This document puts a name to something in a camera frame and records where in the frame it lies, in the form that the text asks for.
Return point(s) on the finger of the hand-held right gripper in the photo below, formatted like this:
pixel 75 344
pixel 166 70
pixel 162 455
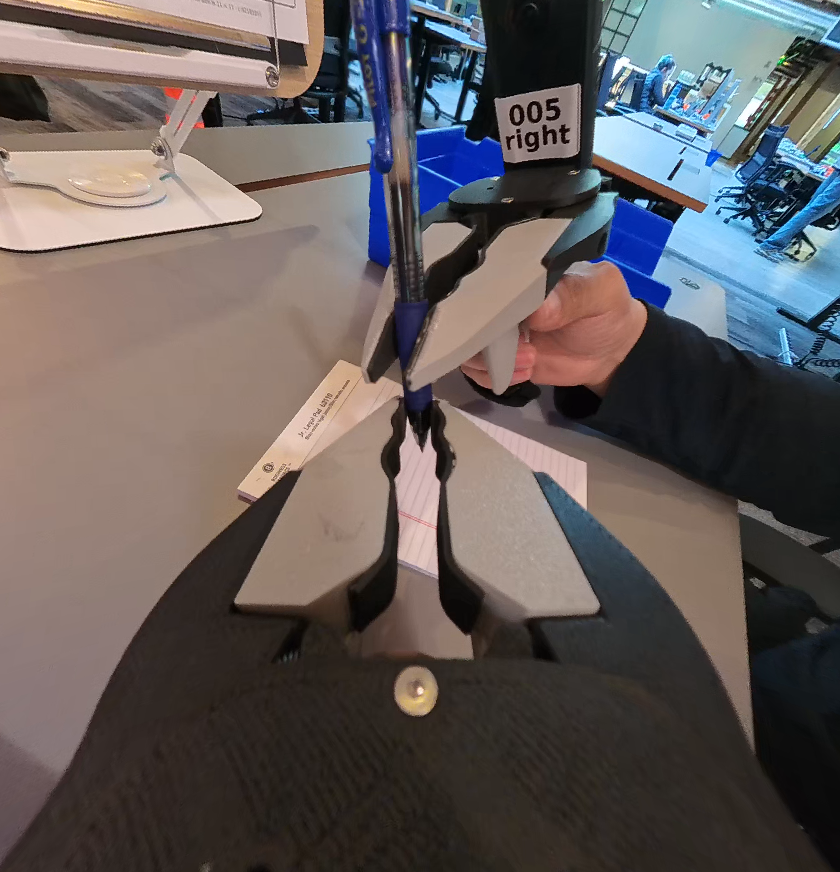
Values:
pixel 488 293
pixel 379 327

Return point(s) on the person's right forearm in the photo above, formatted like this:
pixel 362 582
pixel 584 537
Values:
pixel 733 422

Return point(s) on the grey office chair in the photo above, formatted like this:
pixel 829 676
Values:
pixel 794 558

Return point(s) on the printed paper sheet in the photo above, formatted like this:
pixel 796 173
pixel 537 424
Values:
pixel 256 17

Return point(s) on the person's right hand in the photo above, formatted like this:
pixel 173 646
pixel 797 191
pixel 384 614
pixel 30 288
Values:
pixel 590 327

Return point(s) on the white document stand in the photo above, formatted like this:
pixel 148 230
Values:
pixel 120 204

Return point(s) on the white lined legal pad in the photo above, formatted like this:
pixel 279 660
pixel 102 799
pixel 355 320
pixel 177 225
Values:
pixel 311 429

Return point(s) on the small grey table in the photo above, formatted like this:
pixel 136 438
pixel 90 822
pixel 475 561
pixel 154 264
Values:
pixel 692 300

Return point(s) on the blue ballpoint pen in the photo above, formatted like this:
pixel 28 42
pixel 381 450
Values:
pixel 401 225

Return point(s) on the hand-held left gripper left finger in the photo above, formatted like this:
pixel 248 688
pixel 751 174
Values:
pixel 317 531

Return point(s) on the blue plastic bin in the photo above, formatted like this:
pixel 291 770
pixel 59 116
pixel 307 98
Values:
pixel 454 163

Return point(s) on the orange plastic object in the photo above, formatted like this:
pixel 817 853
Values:
pixel 188 109

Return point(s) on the person's leg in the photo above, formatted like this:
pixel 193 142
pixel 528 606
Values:
pixel 808 715

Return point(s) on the grey desk with brown edge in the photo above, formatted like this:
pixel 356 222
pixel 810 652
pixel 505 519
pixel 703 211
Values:
pixel 283 150

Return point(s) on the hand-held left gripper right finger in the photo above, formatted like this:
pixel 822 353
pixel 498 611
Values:
pixel 515 538

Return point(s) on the wooden clipboard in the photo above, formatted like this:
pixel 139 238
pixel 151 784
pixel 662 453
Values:
pixel 304 68

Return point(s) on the wood-edged background table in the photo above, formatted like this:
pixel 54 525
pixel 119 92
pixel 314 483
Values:
pixel 651 157

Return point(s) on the black office chair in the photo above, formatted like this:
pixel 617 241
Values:
pixel 760 170

